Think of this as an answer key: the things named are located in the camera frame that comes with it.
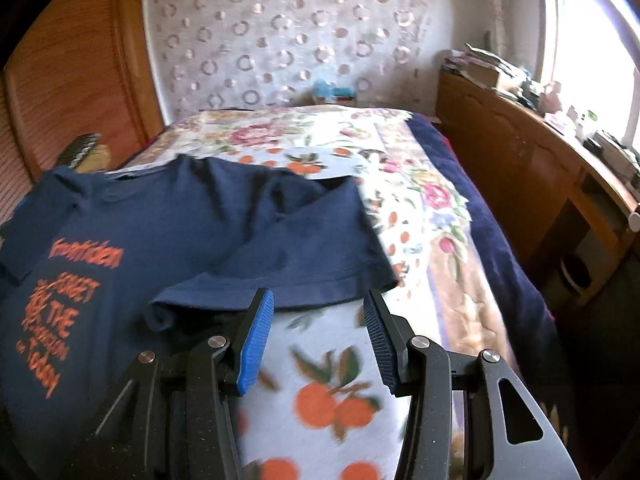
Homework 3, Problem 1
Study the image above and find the cardboard box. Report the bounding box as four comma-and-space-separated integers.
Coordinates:
474, 66, 527, 92

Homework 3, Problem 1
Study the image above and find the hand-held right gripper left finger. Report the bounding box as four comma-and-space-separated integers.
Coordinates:
65, 287, 276, 480

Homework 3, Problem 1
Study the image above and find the floral blanket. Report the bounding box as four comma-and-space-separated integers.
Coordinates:
117, 107, 521, 361

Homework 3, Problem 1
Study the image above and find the circle pattern wall curtain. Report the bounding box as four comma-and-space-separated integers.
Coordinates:
142, 0, 496, 116

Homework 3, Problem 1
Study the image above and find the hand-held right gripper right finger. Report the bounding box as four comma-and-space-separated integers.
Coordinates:
362, 287, 583, 480

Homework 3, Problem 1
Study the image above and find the wooden wardrobe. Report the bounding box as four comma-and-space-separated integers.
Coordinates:
0, 0, 166, 221

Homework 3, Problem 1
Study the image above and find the orange fruit print bed sheet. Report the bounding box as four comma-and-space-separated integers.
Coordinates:
220, 142, 471, 480

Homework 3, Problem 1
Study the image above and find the pink tissue box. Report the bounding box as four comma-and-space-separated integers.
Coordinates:
547, 112, 577, 134

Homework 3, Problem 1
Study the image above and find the dark patterned folded cloth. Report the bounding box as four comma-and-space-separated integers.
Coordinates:
60, 132, 101, 168

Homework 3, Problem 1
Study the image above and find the window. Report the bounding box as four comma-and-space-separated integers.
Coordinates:
537, 0, 640, 156

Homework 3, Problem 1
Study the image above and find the long wooden cabinet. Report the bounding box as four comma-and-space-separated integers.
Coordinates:
435, 70, 640, 311

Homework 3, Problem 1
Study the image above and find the navy blue blanket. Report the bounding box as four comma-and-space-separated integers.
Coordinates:
410, 112, 581, 461

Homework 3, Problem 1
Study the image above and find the pink figurine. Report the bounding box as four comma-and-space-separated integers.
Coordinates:
542, 82, 565, 113

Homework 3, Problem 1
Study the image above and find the blue tissue packet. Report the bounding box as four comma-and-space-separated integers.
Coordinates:
312, 80, 358, 106

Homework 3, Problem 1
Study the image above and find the navy t-shirt with orange print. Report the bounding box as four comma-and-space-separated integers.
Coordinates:
0, 154, 399, 476

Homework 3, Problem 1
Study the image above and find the stack of papers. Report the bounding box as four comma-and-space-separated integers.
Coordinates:
442, 42, 521, 78

